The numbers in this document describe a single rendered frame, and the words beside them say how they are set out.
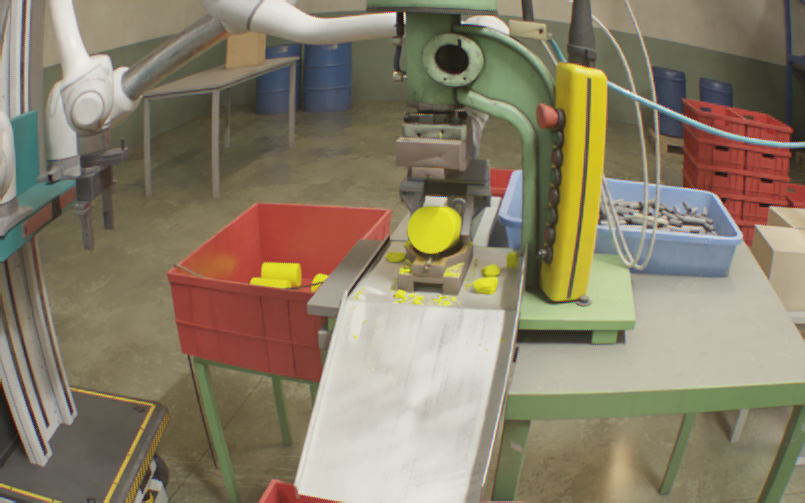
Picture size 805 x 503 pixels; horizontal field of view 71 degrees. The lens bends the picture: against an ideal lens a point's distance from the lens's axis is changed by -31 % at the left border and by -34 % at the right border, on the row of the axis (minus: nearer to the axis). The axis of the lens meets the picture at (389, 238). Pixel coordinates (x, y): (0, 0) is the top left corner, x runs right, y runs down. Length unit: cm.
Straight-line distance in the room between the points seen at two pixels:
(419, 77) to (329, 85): 774
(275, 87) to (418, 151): 799
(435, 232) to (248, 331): 68
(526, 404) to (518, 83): 48
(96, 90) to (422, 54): 56
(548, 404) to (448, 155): 40
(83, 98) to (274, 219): 122
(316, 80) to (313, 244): 671
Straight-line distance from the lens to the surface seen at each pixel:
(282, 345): 173
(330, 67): 887
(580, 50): 112
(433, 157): 115
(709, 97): 781
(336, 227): 224
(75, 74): 129
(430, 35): 116
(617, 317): 115
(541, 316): 114
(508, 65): 118
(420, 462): 102
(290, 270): 221
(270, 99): 914
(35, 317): 204
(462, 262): 125
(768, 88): 1003
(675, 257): 145
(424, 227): 120
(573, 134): 111
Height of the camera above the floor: 146
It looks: 19 degrees down
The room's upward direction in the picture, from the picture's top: 1 degrees counter-clockwise
